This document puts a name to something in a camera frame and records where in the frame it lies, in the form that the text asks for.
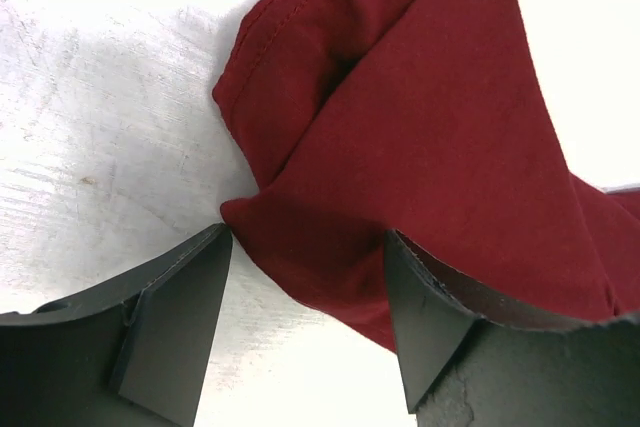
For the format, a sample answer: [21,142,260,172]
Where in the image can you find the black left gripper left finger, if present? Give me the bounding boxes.
[1,224,233,426]

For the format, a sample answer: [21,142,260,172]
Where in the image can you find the dark maroon t-shirt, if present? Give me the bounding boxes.
[213,0,639,349]

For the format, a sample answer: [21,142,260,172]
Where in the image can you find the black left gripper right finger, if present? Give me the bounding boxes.
[384,231,639,426]

